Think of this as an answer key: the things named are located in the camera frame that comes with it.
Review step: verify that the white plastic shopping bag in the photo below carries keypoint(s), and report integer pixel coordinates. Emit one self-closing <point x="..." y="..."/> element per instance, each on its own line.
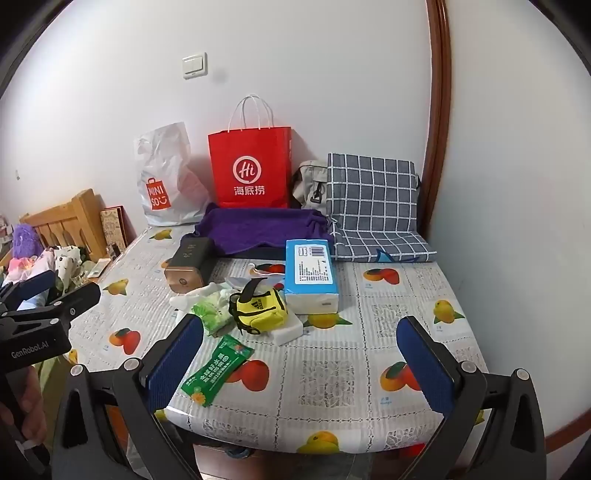
<point x="161" y="161"/>

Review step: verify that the small tan box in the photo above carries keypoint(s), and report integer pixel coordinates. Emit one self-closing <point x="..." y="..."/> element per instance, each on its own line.
<point x="99" y="267"/>

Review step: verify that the brown wooden door frame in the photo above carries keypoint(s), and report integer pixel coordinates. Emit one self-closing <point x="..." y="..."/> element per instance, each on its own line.
<point x="438" y="92"/>

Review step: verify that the purple plush toy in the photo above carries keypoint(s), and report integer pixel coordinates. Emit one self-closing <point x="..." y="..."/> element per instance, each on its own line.
<point x="25" y="240"/>

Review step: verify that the light green tissue pack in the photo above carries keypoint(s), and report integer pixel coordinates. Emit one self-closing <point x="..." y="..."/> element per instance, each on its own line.
<point x="210" y="314"/>

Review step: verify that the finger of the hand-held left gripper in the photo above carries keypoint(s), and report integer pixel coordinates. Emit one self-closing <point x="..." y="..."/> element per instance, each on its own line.
<point x="34" y="282"/>
<point x="69" y="300"/>

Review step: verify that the white sponge block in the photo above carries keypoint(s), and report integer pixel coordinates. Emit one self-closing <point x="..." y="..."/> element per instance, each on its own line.
<point x="290" y="330"/>

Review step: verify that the black rectangular box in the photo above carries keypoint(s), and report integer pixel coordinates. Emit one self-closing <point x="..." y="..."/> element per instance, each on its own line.
<point x="191" y="258"/>

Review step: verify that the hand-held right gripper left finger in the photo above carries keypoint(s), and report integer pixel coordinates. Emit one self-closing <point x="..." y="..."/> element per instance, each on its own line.
<point x="178" y="355"/>

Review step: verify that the small blue fabric piece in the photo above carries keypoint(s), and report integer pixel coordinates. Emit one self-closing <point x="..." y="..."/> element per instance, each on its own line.
<point x="383" y="256"/>

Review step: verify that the person's left hand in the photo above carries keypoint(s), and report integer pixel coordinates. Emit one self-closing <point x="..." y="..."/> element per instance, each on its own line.
<point x="33" y="397"/>

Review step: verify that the printed bedding pile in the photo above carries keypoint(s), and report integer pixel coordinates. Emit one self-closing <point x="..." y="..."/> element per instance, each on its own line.
<point x="64" y="263"/>

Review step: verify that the wooden bed headboard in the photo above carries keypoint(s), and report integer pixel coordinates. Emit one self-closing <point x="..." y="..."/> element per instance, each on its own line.
<point x="83" y="207"/>

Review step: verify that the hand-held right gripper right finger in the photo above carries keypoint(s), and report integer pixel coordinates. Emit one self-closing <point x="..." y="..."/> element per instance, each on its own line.
<point x="427" y="364"/>

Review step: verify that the brown patterned box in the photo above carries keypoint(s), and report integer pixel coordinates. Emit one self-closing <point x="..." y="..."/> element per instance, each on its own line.
<point x="113" y="226"/>

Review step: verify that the green sachet packet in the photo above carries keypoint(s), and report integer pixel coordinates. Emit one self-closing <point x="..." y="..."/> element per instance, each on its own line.
<point x="214" y="369"/>

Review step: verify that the white wall light switch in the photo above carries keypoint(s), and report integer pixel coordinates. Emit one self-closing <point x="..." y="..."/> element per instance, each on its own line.
<point x="194" y="65"/>

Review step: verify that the red paper shopping bag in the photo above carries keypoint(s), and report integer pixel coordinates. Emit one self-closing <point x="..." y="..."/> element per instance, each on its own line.
<point x="249" y="152"/>

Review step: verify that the grey checked cushion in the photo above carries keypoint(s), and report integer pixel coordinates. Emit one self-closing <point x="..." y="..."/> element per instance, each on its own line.
<point x="369" y="194"/>

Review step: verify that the grey fabric bag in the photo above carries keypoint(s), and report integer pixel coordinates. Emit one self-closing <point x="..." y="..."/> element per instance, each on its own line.
<point x="307" y="184"/>

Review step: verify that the blue tissue pack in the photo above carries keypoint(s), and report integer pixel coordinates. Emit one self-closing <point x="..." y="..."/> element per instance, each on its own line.
<point x="309" y="272"/>

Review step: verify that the fruit print tablecloth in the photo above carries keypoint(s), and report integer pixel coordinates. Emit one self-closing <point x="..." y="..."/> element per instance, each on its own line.
<point x="332" y="369"/>

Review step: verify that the purple towel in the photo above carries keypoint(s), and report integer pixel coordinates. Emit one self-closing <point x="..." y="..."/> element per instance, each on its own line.
<point x="258" y="228"/>

